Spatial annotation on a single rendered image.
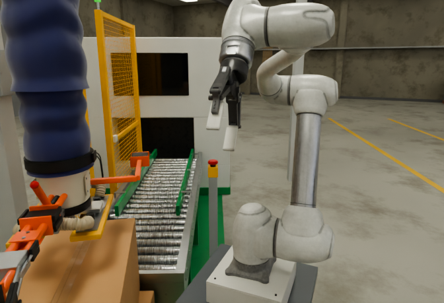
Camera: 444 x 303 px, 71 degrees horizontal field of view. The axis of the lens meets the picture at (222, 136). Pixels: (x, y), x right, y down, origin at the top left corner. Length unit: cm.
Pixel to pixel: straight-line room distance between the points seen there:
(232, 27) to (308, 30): 19
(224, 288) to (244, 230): 23
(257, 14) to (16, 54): 72
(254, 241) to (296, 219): 19
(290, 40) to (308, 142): 56
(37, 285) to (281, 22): 115
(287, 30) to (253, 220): 73
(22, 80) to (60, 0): 27
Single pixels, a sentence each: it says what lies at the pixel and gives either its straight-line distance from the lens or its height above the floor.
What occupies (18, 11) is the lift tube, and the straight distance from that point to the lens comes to 114.
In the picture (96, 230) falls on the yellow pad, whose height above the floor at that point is 113.
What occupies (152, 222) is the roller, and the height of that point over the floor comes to 54.
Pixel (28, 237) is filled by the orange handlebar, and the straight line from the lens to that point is 98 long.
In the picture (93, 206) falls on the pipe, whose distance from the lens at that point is 130.
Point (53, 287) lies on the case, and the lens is 131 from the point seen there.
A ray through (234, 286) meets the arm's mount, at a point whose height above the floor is 85.
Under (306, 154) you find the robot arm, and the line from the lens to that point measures 128.
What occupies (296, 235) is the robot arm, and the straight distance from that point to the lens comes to 125.
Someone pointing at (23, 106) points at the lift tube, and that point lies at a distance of 120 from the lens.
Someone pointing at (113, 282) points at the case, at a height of 94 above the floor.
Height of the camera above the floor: 169
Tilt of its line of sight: 13 degrees down
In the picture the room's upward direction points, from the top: straight up
